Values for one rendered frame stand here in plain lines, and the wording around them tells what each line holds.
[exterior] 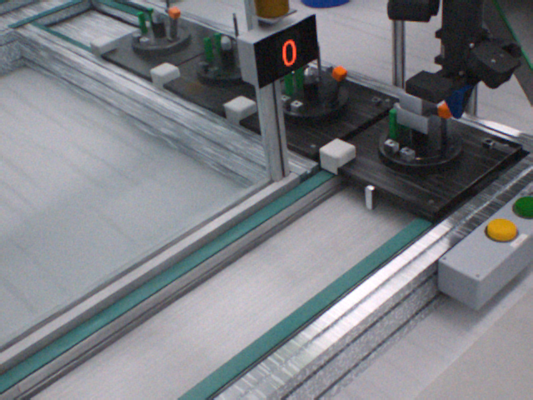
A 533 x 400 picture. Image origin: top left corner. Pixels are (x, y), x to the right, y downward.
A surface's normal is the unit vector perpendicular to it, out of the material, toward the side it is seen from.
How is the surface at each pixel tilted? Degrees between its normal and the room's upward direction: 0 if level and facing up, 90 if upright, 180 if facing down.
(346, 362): 90
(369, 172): 0
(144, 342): 0
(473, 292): 90
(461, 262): 0
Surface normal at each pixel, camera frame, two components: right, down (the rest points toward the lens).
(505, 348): -0.11, -0.80
